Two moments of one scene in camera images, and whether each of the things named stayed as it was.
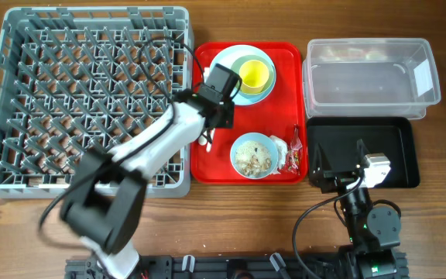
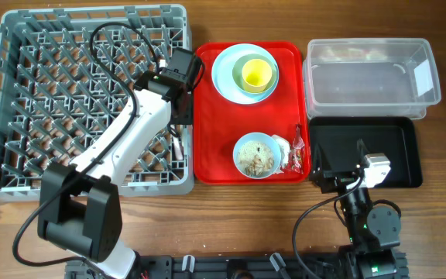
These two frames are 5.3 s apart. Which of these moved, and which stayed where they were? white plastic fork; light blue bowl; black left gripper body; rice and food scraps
Moved: white plastic fork; black left gripper body
Stayed: rice and food scraps; light blue bowl
